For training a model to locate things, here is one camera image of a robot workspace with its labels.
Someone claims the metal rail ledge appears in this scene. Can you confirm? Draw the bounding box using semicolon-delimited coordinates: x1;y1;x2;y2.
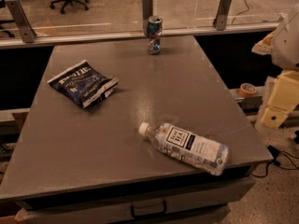
0;21;280;49

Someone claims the middle metal bracket post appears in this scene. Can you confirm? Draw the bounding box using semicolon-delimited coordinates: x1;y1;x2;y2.
142;0;153;34

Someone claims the metal bracket post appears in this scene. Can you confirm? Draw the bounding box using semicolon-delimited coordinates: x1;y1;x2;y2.
142;0;153;34
213;0;232;31
6;0;36;43

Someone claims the right metal bracket post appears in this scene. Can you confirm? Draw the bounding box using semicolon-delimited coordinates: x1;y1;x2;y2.
213;0;232;31

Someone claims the black power cable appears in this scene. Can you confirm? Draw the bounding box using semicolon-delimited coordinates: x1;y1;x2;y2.
250;145;299;179

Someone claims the orange tape roll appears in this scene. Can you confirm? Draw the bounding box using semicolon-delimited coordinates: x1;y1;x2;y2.
239;83;257;98

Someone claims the black drawer handle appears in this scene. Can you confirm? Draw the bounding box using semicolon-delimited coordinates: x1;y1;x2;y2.
130;201;167;219

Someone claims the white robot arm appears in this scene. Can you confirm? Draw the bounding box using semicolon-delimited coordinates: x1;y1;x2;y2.
251;4;299;128

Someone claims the left metal bracket post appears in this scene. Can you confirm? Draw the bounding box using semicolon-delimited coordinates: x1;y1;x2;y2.
6;0;36;43

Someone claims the blue soda can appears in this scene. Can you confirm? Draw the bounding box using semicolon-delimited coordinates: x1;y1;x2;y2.
147;16;163;55

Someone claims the blue chip bag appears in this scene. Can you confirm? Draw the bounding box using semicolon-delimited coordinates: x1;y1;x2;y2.
48;60;119;108

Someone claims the clear tea bottle white cap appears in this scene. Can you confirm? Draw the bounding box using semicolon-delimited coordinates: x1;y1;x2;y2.
138;122;229;176

